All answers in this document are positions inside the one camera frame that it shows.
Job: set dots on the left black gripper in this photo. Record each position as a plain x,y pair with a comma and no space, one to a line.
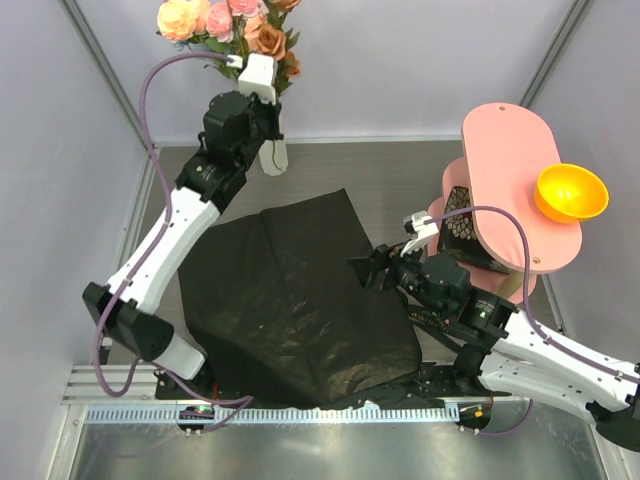
272,110

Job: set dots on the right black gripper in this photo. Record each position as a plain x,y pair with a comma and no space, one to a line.
384,257

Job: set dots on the rust brown flower stem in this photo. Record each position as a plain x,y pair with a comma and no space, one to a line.
275,41

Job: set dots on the black ribbon gold lettering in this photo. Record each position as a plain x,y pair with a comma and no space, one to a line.
438,319

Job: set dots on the peach artificial flower stem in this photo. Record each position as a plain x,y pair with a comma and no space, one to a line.
253,33

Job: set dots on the pink artificial flower stem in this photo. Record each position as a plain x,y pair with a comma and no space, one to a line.
225,24

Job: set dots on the black wrapping paper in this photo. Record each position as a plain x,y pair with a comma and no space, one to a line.
281,315

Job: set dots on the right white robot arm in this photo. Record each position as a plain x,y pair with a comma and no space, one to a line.
506,351

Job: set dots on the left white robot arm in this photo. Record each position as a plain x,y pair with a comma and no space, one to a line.
236,126

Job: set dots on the white ribbed ceramic vase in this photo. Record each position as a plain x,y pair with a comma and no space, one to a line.
273,157

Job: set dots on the black floral patterned box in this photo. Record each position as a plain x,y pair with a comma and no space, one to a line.
459,239

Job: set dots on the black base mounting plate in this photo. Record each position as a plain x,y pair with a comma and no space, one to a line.
423,388

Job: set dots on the orange plastic bowl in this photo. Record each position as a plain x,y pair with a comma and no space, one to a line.
568,193

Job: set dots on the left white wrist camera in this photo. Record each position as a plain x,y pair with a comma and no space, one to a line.
257,76

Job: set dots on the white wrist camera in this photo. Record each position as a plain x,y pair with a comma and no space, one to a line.
421,228
257,76

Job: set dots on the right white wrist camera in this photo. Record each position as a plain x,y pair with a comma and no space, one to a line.
421,228

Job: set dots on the white slotted cable duct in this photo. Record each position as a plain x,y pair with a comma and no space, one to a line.
202,414

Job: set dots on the aluminium frame rail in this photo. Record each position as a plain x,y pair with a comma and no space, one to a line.
115,385

